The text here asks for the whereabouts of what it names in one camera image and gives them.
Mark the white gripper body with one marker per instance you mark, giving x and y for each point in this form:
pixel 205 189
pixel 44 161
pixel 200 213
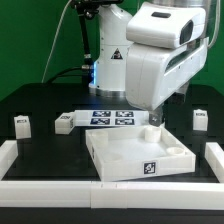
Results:
pixel 153 74

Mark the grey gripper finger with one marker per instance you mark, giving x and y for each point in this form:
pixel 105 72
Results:
pixel 156 117

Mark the white square tabletop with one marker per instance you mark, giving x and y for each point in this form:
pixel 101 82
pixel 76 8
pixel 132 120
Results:
pixel 127 153

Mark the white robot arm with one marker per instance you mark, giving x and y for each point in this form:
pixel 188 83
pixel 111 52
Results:
pixel 167 24

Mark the white base tag plate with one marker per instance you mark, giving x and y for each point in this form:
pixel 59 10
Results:
pixel 108 118

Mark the white U-shaped fence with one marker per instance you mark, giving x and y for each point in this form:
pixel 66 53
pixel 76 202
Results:
pixel 88 194

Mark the black camera pole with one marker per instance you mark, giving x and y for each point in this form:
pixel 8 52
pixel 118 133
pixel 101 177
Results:
pixel 87 10

